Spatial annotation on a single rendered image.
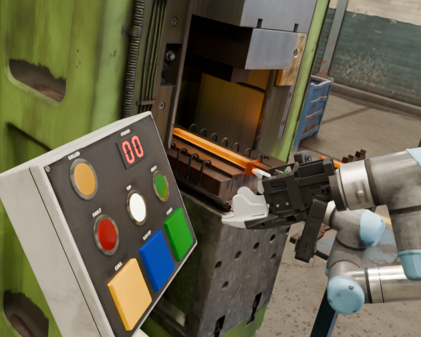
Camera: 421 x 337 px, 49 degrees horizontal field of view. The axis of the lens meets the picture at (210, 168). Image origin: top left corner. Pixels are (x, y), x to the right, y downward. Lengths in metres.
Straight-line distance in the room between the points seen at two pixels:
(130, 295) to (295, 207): 0.29
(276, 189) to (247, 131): 0.81
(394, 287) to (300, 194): 0.37
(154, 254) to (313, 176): 0.28
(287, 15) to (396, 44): 7.62
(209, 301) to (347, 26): 8.02
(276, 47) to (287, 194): 0.53
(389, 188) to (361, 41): 8.26
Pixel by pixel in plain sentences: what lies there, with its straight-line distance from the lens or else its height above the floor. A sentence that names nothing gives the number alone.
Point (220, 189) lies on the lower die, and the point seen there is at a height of 0.96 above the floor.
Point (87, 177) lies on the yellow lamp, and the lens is 0.65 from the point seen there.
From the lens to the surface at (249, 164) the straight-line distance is 1.24.
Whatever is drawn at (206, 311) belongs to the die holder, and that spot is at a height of 0.61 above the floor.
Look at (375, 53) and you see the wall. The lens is 8.86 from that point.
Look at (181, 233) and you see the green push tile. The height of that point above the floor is 1.01.
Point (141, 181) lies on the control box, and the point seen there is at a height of 1.11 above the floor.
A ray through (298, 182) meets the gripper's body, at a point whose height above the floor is 1.18.
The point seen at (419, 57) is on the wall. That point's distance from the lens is 8.70.
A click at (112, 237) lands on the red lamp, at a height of 1.08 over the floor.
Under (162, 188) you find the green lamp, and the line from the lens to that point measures 0.83.
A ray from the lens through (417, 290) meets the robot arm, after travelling 1.04.
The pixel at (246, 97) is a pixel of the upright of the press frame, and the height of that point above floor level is 1.12.
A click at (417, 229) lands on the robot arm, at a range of 0.73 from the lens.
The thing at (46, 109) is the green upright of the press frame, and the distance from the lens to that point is 1.16.
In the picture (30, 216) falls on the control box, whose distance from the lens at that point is 0.63.
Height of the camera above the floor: 1.44
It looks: 21 degrees down
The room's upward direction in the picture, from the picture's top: 11 degrees clockwise
